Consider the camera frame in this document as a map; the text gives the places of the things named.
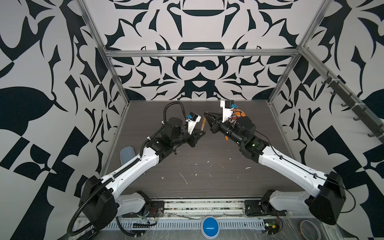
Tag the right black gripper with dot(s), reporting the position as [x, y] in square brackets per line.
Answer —
[217, 124]

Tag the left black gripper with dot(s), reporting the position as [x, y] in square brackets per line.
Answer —
[193, 137]

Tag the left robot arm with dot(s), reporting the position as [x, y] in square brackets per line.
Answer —
[101, 201]

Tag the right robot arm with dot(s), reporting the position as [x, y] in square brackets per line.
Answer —
[323, 195]

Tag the orange shark plush toy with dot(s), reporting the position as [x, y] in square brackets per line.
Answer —
[237, 114]

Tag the grey blue pencil case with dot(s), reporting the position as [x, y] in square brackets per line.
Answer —
[127, 154]

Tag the blue round button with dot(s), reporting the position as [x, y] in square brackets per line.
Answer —
[210, 227]

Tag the tape roll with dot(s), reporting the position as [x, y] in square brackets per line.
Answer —
[308, 230]

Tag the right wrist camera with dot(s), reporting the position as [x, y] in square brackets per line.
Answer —
[228, 106]

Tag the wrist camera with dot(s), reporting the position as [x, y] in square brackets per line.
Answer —
[191, 121]
[228, 106]

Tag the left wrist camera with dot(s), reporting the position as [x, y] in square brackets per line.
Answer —
[191, 121]

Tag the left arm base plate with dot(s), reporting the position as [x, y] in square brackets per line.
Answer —
[152, 210]

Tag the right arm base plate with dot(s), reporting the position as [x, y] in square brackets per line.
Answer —
[258, 208]

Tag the white cable duct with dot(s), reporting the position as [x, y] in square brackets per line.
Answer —
[185, 224]

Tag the black hook rail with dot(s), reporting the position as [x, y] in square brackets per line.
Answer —
[352, 102]

